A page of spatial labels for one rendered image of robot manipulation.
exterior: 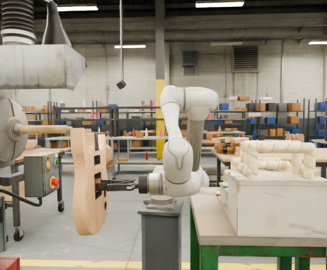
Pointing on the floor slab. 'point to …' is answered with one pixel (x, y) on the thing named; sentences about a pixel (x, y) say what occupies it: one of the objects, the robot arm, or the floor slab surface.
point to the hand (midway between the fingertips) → (99, 185)
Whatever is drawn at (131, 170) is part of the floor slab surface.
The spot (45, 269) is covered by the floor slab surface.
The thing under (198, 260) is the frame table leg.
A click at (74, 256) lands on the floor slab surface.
